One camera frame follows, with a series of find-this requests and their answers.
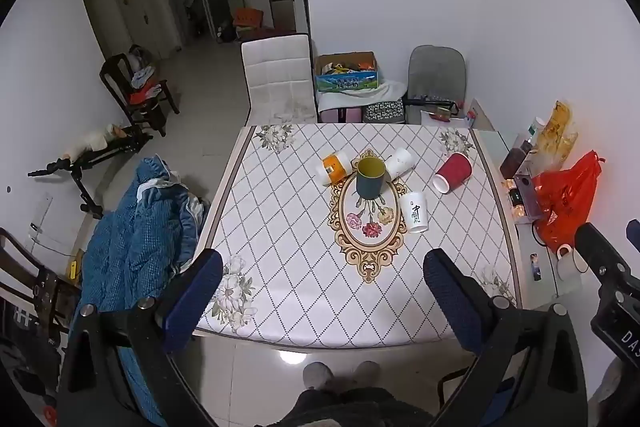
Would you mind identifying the person's grey shoe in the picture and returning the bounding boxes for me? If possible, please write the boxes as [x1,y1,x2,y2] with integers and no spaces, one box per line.
[302,361,334,391]
[351,360,382,389]

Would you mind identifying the white padded chair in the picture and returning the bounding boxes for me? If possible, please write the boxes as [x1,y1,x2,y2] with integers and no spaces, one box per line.
[241,34,319,126]

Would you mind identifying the yellow plastic bag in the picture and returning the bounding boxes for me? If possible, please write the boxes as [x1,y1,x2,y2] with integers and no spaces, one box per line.
[532,100,579,171]

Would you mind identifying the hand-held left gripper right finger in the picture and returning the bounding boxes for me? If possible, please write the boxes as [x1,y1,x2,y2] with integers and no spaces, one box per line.
[422,248,589,427]

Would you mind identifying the white cup black print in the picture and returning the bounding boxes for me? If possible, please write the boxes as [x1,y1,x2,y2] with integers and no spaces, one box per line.
[401,192,430,234]

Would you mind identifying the black folding stick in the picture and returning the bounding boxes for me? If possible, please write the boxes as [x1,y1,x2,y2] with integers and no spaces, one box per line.
[403,96,459,116]

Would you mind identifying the dark wooden chair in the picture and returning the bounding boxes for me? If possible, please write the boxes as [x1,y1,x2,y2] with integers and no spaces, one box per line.
[0,227,82,344]
[99,52,181,138]

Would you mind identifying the brown bottle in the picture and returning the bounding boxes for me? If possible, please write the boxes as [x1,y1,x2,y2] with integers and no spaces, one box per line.
[499,139,534,180]

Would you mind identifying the white cup orange label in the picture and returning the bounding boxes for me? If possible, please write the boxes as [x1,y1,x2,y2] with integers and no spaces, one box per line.
[320,150,354,186]

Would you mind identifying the white cloth bundle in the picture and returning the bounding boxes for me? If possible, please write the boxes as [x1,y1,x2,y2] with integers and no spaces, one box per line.
[317,79,409,112]

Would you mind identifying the green mug yellow inside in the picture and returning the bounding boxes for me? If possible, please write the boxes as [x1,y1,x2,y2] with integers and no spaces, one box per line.
[355,157,386,200]

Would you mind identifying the pink storage box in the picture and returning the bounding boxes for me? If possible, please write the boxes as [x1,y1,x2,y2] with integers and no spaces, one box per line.
[318,107,364,124]

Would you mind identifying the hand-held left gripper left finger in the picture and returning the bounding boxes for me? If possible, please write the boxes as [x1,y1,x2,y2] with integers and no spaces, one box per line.
[60,249,224,427]

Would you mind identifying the floral diamond pattern tablecloth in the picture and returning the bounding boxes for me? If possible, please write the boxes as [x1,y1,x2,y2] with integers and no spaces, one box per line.
[192,123,524,351]

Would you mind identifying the plain white paper cup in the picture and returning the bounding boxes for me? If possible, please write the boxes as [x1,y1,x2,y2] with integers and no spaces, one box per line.
[384,148,416,180]

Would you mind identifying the white mug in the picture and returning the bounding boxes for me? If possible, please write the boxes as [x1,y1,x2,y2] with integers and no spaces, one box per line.
[555,243,587,281]

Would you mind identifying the cardboard box blue print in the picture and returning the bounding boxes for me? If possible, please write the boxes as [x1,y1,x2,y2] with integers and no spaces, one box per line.
[313,51,382,94]

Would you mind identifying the red plastic bag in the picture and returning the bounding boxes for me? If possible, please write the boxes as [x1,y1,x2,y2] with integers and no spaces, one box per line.
[532,150,602,254]

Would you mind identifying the blue quilted jacket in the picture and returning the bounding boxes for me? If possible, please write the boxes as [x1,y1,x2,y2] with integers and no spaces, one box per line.
[69,156,212,427]

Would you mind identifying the grey office chair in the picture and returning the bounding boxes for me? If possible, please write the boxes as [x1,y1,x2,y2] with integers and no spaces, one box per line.
[405,45,467,126]

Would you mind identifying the orange stool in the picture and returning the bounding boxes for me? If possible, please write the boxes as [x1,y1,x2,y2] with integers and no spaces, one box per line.
[232,8,265,30]

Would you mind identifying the red paper cup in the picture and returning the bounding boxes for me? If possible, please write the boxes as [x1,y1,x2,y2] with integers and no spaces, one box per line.
[432,152,472,194]

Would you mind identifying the black tripod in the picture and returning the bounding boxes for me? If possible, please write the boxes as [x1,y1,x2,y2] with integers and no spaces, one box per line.
[27,124,154,221]

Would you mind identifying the patterned dark bag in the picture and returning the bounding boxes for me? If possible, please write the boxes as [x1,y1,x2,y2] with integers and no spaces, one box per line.
[362,99,406,124]

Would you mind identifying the white flat box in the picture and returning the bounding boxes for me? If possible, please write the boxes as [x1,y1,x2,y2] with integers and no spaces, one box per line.
[419,109,472,128]

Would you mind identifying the person's dark trousers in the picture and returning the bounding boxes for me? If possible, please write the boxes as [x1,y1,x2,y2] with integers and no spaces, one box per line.
[280,386,437,427]

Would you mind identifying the clothes pile red white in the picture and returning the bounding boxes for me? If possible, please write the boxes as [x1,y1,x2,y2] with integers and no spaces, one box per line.
[130,66,169,104]

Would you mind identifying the grey box device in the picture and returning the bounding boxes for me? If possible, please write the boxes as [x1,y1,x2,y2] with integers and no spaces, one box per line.
[513,174,544,221]

